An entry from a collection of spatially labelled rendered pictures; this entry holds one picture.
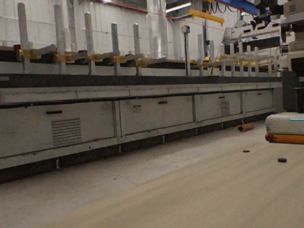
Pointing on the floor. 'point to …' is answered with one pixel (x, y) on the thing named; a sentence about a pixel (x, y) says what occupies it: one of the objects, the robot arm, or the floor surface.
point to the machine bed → (113, 117)
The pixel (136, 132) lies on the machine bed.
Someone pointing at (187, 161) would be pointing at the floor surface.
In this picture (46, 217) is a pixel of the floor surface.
